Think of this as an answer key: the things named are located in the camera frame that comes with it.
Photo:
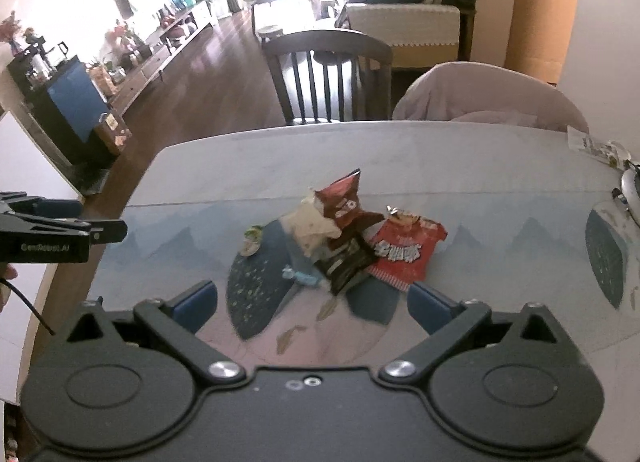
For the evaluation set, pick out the dark red chip bag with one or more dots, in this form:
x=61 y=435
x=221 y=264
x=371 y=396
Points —
x=345 y=202

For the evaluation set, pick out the black striped snack packet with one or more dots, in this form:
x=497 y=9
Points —
x=345 y=262

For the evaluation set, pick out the small wooden stool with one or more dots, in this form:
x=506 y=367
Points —
x=270 y=33

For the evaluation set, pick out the person's left hand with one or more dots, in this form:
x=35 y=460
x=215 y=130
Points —
x=6 y=287

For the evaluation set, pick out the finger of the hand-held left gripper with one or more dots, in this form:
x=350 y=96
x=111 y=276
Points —
x=55 y=208
x=107 y=232

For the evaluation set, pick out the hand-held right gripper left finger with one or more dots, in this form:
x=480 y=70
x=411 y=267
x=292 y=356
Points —
x=194 y=306

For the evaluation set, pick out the white side cabinet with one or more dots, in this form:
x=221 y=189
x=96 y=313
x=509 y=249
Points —
x=30 y=162

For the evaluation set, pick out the dark wooden chair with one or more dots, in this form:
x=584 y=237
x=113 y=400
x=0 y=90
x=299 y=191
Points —
x=325 y=49

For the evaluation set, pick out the light blue candy wrapper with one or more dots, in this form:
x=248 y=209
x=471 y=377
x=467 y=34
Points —
x=302 y=278

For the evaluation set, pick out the brown paper bag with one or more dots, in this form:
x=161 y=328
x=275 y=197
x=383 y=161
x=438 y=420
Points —
x=112 y=134

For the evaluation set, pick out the white wrapped packets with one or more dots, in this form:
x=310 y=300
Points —
x=595 y=144

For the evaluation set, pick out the red snack packet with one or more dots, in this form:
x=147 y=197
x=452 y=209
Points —
x=405 y=252

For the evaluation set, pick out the cream white snack packet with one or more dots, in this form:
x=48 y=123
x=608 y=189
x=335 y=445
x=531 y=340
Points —
x=310 y=224

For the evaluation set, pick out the grey desk lamp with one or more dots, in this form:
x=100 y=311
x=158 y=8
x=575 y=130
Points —
x=631 y=192

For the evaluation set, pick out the wooden television cabinet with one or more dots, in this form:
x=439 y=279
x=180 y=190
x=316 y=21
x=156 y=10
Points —
x=150 y=67

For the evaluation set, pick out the chair with pink cover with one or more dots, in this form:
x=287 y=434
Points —
x=480 y=92

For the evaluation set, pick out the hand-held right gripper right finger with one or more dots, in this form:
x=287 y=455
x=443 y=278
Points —
x=431 y=309

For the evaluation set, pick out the black cabinet with blue panel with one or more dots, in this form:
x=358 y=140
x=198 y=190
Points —
x=65 y=107

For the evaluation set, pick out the pink flowers in vase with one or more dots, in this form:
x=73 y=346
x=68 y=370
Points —
x=11 y=32

